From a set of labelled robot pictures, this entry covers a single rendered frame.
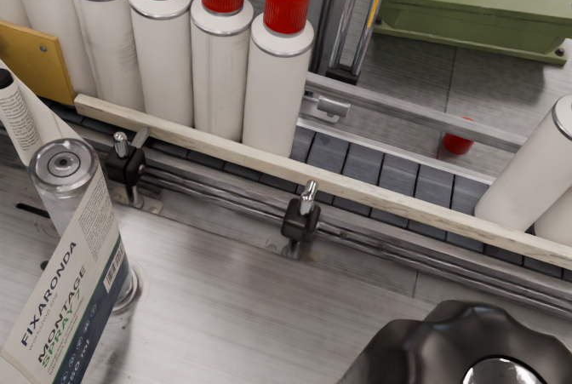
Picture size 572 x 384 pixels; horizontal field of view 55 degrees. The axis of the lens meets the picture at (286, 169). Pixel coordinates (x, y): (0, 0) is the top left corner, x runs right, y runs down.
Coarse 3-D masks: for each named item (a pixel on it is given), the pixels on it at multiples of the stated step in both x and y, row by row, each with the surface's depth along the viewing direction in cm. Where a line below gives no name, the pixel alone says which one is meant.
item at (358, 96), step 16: (320, 80) 52; (336, 80) 52; (336, 96) 52; (352, 96) 52; (368, 96) 51; (384, 96) 52; (384, 112) 52; (400, 112) 51; (416, 112) 51; (432, 112) 51; (432, 128) 52; (448, 128) 51; (464, 128) 51; (480, 128) 51; (496, 144) 51; (512, 144) 50
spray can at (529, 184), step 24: (552, 120) 42; (528, 144) 46; (552, 144) 42; (528, 168) 46; (552, 168) 44; (504, 192) 49; (528, 192) 47; (552, 192) 46; (480, 216) 53; (504, 216) 50; (528, 216) 49
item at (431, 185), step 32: (96, 128) 56; (192, 160) 55; (224, 160) 55; (320, 160) 57; (352, 160) 57; (384, 160) 58; (320, 192) 55; (416, 192) 56; (448, 192) 56; (480, 192) 57; (416, 224) 54; (512, 256) 53
